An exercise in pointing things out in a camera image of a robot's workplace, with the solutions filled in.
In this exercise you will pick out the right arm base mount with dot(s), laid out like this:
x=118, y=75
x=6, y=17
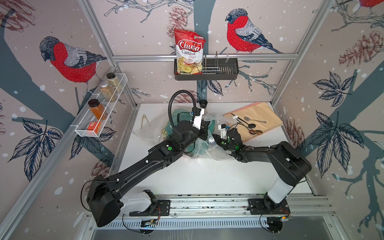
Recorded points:
x=268, y=207

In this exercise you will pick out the small orange box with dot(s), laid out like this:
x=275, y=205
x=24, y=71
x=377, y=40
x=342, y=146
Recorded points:
x=94, y=127

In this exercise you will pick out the green trousers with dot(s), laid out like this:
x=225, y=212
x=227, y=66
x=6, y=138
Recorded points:
x=182, y=138

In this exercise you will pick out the black spoon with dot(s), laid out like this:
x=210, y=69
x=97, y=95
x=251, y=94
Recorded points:
x=250, y=126

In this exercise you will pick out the orange spice jar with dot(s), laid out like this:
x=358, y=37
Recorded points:
x=98, y=109

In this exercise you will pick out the light spice jar black lid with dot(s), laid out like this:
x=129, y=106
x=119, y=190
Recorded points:
x=114, y=81

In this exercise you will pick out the tan spice jar silver lid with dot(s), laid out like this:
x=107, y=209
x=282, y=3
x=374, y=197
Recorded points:
x=107, y=91

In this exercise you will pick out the black lid pepper grinder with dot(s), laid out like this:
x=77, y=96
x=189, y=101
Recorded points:
x=203, y=103

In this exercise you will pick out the red cassava chips bag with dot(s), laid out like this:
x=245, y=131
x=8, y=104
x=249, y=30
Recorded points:
x=189, y=51

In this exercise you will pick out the clear plastic vacuum bag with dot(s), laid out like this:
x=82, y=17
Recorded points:
x=154, y=132

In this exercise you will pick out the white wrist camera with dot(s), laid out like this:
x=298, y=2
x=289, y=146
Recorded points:
x=223, y=128
x=197, y=117

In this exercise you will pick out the clear acrylic spice shelf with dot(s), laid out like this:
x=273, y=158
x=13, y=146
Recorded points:
x=81, y=128

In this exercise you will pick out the metal spoon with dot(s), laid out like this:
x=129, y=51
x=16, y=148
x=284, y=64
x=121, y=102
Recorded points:
x=248, y=119

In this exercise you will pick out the wooden brown spoon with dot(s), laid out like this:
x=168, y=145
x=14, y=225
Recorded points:
x=255, y=132

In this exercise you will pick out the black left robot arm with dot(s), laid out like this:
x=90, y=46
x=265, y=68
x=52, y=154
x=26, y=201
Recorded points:
x=105, y=196

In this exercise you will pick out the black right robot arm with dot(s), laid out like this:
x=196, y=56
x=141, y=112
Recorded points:
x=287, y=161

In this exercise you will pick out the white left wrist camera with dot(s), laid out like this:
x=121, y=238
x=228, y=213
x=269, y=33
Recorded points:
x=197, y=117

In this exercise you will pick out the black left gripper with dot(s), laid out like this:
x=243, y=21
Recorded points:
x=204, y=129

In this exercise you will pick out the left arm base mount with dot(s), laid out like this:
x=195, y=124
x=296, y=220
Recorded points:
x=158, y=208

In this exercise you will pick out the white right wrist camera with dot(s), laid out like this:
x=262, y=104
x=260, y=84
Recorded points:
x=223, y=128

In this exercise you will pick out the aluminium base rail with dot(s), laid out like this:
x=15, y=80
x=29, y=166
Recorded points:
x=230, y=206

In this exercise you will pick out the beige cloth placemat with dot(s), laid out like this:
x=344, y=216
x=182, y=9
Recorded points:
x=257, y=111

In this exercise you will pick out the black wire wall basket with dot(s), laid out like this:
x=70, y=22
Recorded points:
x=212, y=69

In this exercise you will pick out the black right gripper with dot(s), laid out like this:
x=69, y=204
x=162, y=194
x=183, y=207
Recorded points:
x=217, y=138

